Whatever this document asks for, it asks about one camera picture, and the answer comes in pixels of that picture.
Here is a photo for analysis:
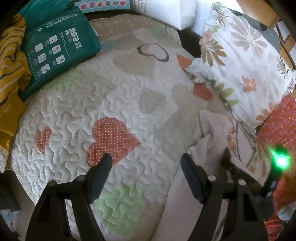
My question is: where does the white plastic package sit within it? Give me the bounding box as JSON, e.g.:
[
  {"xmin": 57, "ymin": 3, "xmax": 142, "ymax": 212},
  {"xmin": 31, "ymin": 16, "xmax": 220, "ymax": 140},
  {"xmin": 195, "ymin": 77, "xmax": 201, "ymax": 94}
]
[{"xmin": 130, "ymin": 0, "xmax": 196, "ymax": 30}]

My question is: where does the colourful shapes toy box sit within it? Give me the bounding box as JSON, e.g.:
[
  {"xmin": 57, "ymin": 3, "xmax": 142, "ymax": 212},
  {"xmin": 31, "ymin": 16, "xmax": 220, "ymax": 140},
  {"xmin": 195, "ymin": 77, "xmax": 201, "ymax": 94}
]
[{"xmin": 75, "ymin": 0, "xmax": 130, "ymax": 11}]

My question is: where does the yellow striped cloth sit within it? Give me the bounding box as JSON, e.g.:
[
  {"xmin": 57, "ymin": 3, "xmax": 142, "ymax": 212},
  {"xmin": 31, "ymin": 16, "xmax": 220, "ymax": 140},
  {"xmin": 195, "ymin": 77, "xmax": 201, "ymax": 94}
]
[{"xmin": 0, "ymin": 14, "xmax": 32, "ymax": 153}]

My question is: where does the white heart pattern quilt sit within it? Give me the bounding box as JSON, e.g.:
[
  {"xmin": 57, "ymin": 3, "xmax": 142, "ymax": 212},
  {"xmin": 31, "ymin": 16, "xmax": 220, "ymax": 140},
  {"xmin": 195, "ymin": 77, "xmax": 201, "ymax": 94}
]
[{"xmin": 0, "ymin": 14, "xmax": 258, "ymax": 241}]

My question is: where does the orange floral sheet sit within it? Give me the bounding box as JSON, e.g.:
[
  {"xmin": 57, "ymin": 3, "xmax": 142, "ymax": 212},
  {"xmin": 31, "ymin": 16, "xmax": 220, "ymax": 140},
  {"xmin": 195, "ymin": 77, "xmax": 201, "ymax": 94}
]
[{"xmin": 257, "ymin": 95, "xmax": 296, "ymax": 240}]

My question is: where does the green diaper package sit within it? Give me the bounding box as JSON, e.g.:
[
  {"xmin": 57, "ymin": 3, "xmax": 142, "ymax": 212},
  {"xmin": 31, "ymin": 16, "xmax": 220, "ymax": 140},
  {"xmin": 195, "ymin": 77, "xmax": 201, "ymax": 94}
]
[{"xmin": 18, "ymin": 1, "xmax": 101, "ymax": 100}]

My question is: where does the pink floral zip sweater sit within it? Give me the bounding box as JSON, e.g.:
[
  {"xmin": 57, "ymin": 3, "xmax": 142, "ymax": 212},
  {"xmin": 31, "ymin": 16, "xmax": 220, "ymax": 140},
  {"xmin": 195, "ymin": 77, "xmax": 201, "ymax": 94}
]
[{"xmin": 152, "ymin": 110, "xmax": 270, "ymax": 240}]

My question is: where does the white floral pillow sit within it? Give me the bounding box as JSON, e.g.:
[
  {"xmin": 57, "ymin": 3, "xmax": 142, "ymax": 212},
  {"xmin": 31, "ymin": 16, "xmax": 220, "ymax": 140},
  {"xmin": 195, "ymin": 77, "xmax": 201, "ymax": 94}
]
[{"xmin": 186, "ymin": 3, "xmax": 295, "ymax": 134}]

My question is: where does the wooden headboard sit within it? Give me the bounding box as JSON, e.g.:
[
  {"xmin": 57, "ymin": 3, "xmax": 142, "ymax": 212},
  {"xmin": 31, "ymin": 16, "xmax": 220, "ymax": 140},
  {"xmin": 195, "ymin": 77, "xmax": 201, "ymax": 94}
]
[{"xmin": 237, "ymin": 0, "xmax": 295, "ymax": 69}]

